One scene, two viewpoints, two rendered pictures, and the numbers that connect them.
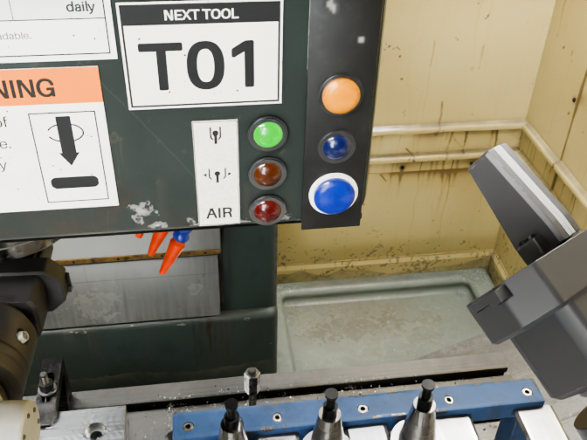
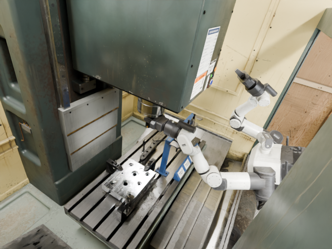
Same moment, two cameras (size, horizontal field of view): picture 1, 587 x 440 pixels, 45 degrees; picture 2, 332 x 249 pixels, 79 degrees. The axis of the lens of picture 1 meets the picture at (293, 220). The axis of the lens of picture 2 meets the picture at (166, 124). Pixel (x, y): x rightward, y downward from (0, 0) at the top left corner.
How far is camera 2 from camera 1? 105 cm
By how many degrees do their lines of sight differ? 46
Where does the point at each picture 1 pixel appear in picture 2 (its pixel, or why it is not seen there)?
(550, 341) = (249, 82)
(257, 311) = (119, 137)
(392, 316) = (124, 132)
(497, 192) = (238, 72)
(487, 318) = (247, 82)
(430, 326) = (132, 130)
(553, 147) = not seen: hidden behind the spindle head
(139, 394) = (120, 160)
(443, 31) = not seen: hidden behind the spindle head
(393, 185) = not seen: hidden behind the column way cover
